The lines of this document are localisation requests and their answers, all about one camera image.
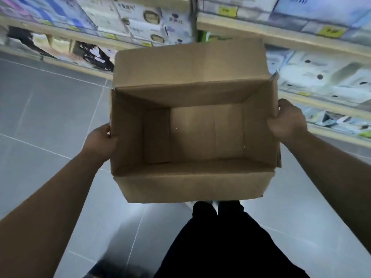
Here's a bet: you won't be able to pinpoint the person's right hand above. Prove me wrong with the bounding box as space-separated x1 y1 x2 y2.
266 98 308 142

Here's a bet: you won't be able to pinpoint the person's left hand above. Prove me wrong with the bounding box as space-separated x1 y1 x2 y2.
82 123 120 163

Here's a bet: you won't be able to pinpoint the brown cardboard box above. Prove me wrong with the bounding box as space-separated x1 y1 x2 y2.
109 37 282 204

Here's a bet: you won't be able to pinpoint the person's left forearm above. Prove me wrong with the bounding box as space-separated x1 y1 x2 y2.
0 149 105 278

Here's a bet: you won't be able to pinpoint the person's right forearm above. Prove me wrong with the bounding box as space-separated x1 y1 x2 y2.
280 131 371 256

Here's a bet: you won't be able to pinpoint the row of pale blue packets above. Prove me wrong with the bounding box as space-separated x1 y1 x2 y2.
264 45 371 109

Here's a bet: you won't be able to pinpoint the row of dark printed packets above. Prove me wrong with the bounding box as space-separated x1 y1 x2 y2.
0 26 118 73

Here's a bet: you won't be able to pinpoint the beige shelf unit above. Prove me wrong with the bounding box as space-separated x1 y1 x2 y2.
0 0 197 80
190 0 371 149

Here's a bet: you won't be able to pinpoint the green packet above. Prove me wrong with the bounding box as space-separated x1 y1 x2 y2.
198 30 232 44

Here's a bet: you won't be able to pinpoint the row of pale grey boxes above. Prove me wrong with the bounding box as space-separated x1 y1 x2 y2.
198 0 371 38

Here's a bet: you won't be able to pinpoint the row of white product boxes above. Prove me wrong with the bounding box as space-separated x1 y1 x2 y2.
0 0 194 47

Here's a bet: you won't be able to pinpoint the yellow shelf price labels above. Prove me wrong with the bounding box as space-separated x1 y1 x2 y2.
41 6 371 138

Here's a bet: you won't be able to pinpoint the person's black trousers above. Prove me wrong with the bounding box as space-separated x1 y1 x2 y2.
153 201 311 278

